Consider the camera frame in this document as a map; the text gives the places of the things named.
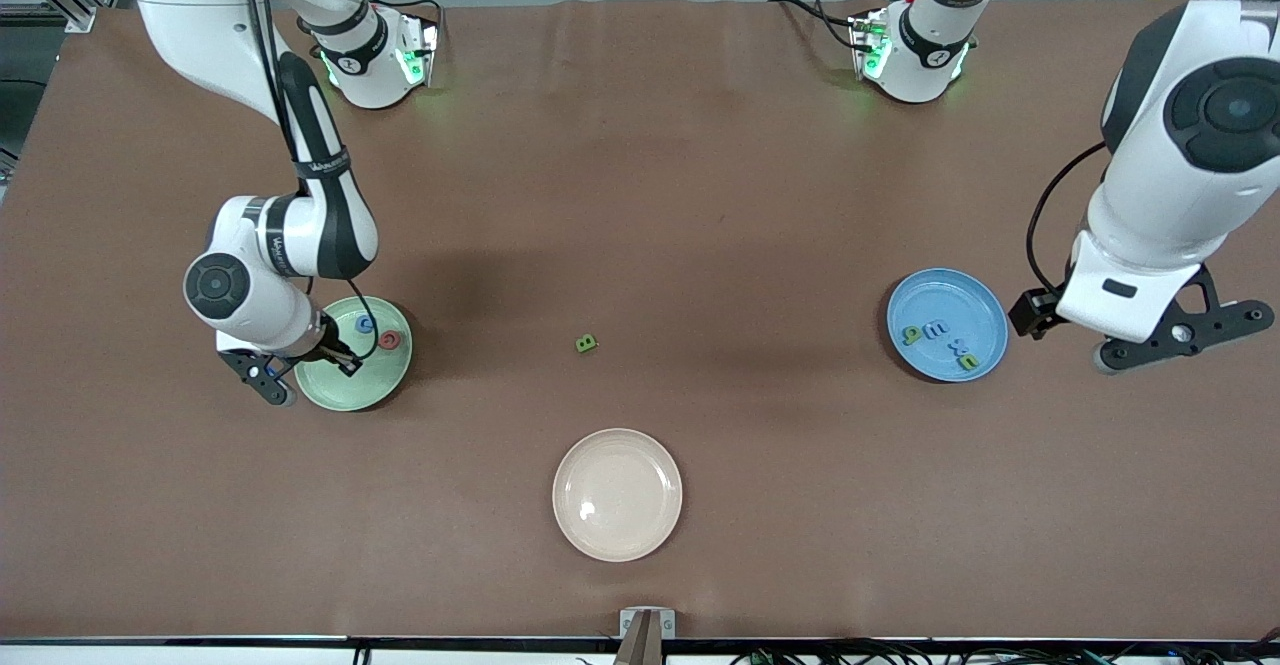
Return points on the beige plate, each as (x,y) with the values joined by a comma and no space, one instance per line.
(617,495)

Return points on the green letter n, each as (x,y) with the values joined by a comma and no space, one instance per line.
(962,362)

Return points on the brown table mat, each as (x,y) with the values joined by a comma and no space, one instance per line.
(640,145)

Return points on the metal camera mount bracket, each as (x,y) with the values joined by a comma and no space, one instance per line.
(647,635)

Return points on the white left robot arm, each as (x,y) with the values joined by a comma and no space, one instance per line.
(1150,215)

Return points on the blue letter C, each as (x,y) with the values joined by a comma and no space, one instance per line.
(358,324)

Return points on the red letter Q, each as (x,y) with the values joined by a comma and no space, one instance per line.
(383,341)

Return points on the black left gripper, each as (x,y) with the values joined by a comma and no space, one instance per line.
(1030,313)

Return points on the blue letter x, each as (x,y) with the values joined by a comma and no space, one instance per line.
(958,347)

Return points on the green letter q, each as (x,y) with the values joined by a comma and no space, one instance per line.
(913,329)

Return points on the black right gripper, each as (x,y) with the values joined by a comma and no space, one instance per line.
(329,350)

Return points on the green letter B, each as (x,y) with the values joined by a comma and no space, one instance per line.
(581,344)

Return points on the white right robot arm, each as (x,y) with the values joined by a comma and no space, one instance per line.
(190,5)

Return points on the green plate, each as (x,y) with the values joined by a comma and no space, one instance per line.
(370,385)

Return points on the blue plate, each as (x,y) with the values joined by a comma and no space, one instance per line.
(950,295)

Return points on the blue letter m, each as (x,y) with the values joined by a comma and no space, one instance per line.
(937,325)

